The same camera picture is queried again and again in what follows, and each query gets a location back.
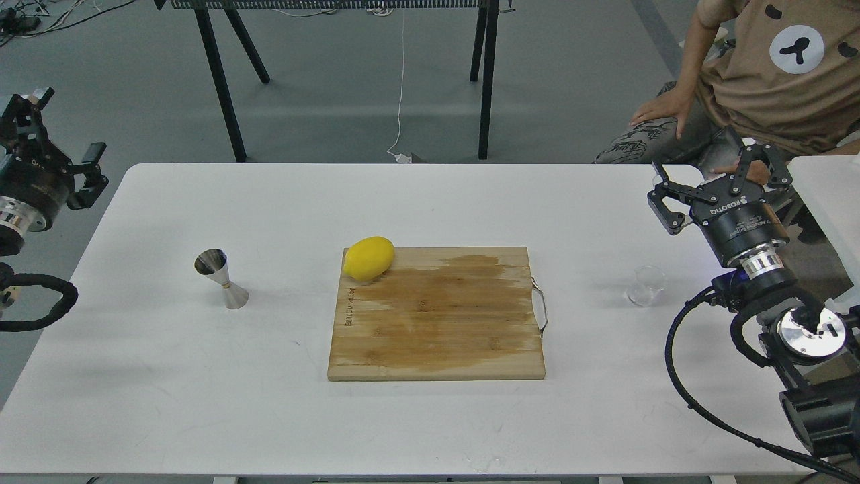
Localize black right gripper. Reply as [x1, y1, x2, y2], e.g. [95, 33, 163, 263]
[647, 126, 793, 268]

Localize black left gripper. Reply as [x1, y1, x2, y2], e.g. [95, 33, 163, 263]
[1, 87, 110, 233]

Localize small clear glass beaker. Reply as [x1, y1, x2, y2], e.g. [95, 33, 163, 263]
[626, 266, 667, 307]

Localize steel double jigger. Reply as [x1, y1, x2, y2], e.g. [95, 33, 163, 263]
[193, 249, 249, 309]

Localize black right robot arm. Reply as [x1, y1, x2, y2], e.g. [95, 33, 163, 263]
[648, 128, 859, 483]

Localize person's right hand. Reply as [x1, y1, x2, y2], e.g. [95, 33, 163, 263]
[628, 85, 695, 140]

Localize seated person in tan shirt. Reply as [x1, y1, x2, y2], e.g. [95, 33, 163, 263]
[595, 1, 859, 177]

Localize wooden cutting board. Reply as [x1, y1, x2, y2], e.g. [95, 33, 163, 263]
[327, 246, 546, 382]

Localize yellow lemon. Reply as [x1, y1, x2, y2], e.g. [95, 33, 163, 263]
[342, 236, 395, 282]

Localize black cables on floor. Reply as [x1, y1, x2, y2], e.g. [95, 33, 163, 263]
[0, 0, 138, 48]

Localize black metal frame table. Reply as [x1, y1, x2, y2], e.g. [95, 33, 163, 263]
[154, 1, 514, 163]

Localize white cable on floor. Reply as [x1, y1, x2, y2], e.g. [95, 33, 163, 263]
[386, 7, 414, 164]

